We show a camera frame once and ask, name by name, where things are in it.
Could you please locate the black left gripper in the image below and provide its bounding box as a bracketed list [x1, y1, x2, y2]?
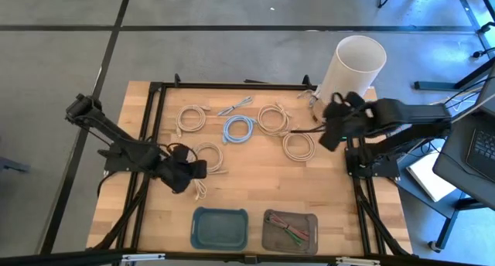
[156, 145, 208, 194]

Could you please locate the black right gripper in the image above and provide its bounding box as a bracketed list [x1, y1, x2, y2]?
[319, 90, 374, 152]

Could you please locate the beige ethernet cable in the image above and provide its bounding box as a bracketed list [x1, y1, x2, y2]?
[176, 104, 212, 138]
[281, 131, 316, 162]
[257, 101, 291, 138]
[192, 142, 229, 200]

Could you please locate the light blue ethernet cable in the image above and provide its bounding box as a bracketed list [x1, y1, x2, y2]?
[222, 114, 258, 145]

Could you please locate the brown usb cable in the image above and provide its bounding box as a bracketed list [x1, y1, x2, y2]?
[265, 213, 311, 242]

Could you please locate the green usb cable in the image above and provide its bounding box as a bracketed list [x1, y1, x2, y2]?
[284, 225, 305, 247]

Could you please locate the teal plastic bin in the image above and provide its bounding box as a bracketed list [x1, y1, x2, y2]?
[189, 206, 250, 252]

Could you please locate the white flat box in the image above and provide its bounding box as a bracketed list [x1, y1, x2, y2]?
[405, 153, 457, 203]

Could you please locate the dark translucent plastic bin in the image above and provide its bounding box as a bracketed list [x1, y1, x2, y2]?
[261, 209, 319, 256]

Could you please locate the dark rolling desk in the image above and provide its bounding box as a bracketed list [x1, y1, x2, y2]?
[396, 56, 495, 255]

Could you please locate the black laptop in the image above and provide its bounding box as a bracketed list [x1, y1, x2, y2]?
[465, 124, 495, 182]

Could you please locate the blue-grey chair leg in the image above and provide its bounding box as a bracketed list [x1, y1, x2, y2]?
[0, 156, 31, 173]

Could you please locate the black left wrist camera cable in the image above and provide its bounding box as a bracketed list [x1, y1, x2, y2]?
[166, 142, 198, 162]

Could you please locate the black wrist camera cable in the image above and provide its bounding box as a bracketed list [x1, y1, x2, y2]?
[166, 142, 198, 162]
[289, 127, 326, 135]

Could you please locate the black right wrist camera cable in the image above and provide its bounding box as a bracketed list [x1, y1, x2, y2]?
[289, 127, 326, 135]

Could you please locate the small white cable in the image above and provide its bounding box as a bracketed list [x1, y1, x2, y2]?
[297, 88, 321, 107]

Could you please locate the grey bundled usb cable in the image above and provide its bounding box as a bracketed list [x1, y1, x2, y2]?
[217, 96, 254, 117]

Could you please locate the black aluminium rig frame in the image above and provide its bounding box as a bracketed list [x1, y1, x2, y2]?
[87, 73, 417, 266]

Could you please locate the silver frame bracket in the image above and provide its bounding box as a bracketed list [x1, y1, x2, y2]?
[121, 253, 166, 264]
[336, 257, 381, 266]

